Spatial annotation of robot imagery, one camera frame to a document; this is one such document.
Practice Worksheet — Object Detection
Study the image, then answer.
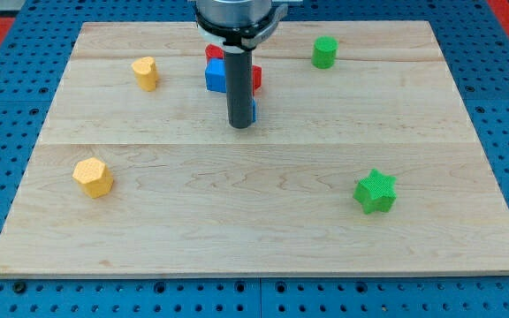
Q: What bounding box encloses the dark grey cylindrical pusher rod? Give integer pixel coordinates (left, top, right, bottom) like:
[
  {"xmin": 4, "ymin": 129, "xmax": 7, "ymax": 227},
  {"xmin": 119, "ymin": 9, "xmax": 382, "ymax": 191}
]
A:
[{"xmin": 224, "ymin": 50, "xmax": 253, "ymax": 129}]

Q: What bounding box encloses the blue cube block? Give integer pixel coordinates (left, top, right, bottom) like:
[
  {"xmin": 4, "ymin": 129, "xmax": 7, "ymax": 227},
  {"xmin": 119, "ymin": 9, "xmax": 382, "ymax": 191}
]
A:
[{"xmin": 204, "ymin": 58, "xmax": 226, "ymax": 93}]

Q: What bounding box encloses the red block behind cube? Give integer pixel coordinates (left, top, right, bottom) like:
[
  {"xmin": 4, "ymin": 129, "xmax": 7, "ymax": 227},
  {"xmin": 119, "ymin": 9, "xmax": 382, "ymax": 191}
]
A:
[{"xmin": 204, "ymin": 44, "xmax": 224, "ymax": 63}]

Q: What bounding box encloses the red block right of rod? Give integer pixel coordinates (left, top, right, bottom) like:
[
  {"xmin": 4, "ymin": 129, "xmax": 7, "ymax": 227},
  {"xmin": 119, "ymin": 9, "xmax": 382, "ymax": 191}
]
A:
[{"xmin": 252, "ymin": 65, "xmax": 262, "ymax": 92}]

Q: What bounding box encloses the green cylinder block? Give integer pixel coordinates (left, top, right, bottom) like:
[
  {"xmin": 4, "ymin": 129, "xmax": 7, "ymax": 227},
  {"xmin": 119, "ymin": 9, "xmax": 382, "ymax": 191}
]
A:
[{"xmin": 311, "ymin": 36, "xmax": 338, "ymax": 69}]

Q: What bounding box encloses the yellow heart block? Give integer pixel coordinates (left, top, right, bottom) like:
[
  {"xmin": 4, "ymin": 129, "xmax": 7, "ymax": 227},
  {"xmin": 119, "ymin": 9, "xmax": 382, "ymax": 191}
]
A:
[{"xmin": 131, "ymin": 57, "xmax": 159, "ymax": 92}]

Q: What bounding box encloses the light wooden board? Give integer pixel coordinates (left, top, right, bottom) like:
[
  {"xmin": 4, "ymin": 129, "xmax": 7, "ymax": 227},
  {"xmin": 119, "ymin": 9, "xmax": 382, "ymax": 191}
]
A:
[{"xmin": 0, "ymin": 20, "xmax": 509, "ymax": 279}]

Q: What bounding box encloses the yellow hexagon block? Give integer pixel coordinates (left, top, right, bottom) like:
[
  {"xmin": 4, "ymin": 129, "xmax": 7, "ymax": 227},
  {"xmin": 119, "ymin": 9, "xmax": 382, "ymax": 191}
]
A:
[{"xmin": 72, "ymin": 157, "xmax": 114, "ymax": 199}]

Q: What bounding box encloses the green star block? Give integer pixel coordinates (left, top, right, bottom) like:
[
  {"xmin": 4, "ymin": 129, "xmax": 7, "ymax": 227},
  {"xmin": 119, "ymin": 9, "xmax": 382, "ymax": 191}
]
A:
[{"xmin": 353, "ymin": 169, "xmax": 397, "ymax": 215}]

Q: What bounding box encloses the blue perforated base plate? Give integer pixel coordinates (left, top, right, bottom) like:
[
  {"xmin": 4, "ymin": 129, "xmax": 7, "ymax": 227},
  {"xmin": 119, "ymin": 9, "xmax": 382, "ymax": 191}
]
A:
[{"xmin": 0, "ymin": 0, "xmax": 509, "ymax": 317}]

